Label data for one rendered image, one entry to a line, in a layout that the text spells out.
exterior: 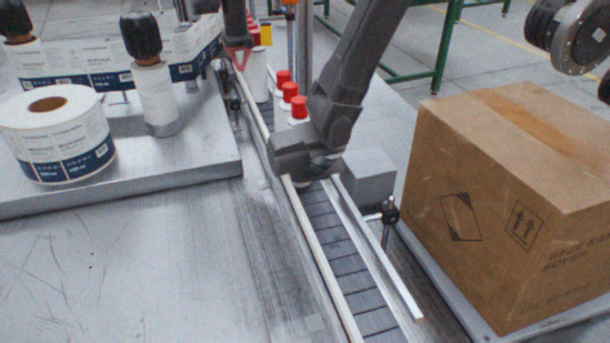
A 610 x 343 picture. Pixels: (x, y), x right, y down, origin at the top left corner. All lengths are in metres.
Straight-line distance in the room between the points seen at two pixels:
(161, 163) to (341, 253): 0.50
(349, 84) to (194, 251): 0.47
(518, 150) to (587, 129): 0.14
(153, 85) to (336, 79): 0.58
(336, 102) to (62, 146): 0.62
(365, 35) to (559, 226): 0.33
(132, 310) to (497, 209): 0.62
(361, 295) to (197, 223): 0.40
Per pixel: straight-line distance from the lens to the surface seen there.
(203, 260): 0.83
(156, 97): 1.06
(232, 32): 1.04
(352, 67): 0.57
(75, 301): 0.85
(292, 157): 0.63
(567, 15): 1.10
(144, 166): 1.02
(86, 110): 0.99
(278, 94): 0.90
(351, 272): 0.73
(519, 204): 0.60
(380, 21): 0.56
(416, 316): 0.59
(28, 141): 1.00
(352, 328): 0.62
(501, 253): 0.66
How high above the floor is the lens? 1.45
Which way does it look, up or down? 38 degrees down
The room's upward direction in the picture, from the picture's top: straight up
